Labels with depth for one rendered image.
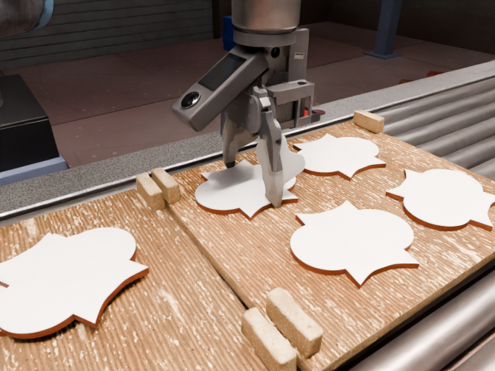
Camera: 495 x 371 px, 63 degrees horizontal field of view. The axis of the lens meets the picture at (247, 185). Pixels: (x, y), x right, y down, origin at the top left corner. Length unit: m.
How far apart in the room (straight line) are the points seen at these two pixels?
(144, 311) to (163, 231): 0.12
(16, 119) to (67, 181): 0.20
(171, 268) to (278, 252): 0.12
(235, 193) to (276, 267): 0.14
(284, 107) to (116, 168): 0.30
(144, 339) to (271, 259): 0.15
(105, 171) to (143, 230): 0.20
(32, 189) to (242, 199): 0.32
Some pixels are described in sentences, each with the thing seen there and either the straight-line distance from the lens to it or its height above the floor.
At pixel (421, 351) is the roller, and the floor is 0.92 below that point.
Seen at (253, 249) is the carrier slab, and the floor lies 0.94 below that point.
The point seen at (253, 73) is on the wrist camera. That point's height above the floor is 1.10.
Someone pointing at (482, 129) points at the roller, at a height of 0.92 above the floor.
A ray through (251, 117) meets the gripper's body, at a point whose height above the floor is 1.05.
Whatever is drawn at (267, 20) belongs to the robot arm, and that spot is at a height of 1.16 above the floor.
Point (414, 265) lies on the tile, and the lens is 0.46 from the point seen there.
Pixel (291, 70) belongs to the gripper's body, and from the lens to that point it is 0.50.
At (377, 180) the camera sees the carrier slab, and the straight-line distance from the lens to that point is 0.60.
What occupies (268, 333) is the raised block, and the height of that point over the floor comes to 0.96.
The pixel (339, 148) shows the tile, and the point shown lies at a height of 0.94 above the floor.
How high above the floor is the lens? 1.23
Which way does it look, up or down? 32 degrees down
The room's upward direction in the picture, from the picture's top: straight up
